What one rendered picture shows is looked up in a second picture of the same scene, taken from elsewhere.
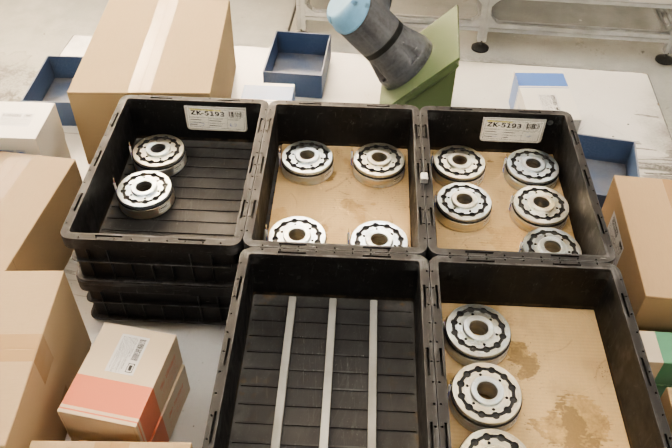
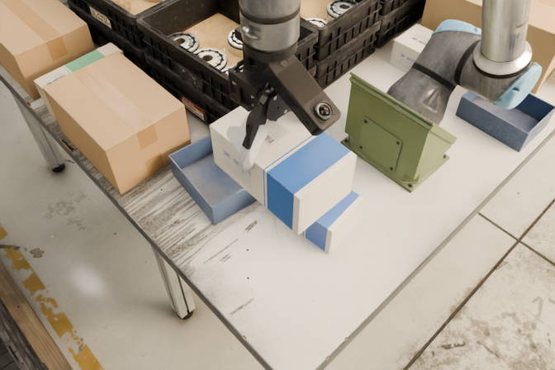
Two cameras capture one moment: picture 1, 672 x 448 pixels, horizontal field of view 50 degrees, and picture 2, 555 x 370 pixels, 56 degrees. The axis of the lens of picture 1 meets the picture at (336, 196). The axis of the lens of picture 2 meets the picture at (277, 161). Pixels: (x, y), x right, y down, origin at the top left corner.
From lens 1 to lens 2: 2.13 m
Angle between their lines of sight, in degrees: 79
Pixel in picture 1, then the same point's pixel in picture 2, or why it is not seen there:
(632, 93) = (278, 333)
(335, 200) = (307, 13)
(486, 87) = (389, 220)
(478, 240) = (223, 39)
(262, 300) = not seen: outside the picture
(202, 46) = not seen: hidden behind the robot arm
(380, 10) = (435, 44)
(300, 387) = not seen: outside the picture
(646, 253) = (130, 69)
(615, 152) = (224, 209)
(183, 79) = not seen: outside the picture
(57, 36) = not seen: outside the picture
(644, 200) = (153, 100)
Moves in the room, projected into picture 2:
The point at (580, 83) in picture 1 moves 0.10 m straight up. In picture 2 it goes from (333, 301) to (337, 278)
